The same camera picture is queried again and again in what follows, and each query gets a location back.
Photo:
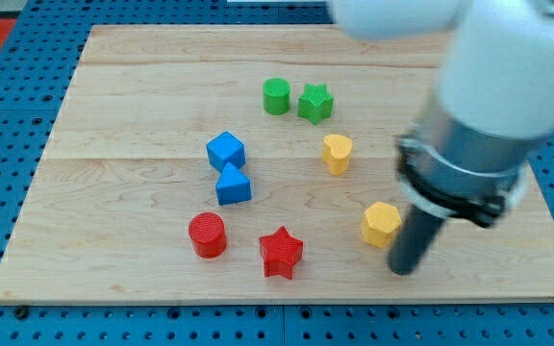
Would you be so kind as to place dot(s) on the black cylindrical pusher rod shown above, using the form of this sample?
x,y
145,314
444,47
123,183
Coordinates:
x,y
411,244

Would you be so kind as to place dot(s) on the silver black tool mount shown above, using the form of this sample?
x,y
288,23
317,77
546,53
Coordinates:
x,y
449,169

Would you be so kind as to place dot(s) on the red star block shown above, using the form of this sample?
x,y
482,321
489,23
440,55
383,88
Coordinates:
x,y
280,252

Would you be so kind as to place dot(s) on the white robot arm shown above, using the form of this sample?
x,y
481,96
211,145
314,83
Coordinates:
x,y
492,106

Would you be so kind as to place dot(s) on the green star block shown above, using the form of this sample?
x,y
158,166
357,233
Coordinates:
x,y
315,103

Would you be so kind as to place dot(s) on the yellow hexagon block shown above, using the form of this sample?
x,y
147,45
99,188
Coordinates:
x,y
381,222

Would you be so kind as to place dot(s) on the yellow heart block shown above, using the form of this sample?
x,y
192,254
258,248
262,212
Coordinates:
x,y
336,153

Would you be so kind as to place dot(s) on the green cylinder block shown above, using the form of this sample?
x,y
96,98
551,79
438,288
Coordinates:
x,y
276,96

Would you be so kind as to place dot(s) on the blue triangle block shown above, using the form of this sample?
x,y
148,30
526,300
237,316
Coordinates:
x,y
232,186

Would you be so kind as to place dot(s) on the blue cube block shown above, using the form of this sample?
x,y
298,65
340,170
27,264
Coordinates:
x,y
226,148

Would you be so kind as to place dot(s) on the red cylinder block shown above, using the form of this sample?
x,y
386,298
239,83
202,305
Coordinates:
x,y
207,234

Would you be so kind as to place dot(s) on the light wooden board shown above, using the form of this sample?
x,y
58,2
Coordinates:
x,y
125,169

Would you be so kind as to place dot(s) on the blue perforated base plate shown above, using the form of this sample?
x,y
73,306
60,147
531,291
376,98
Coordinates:
x,y
40,44

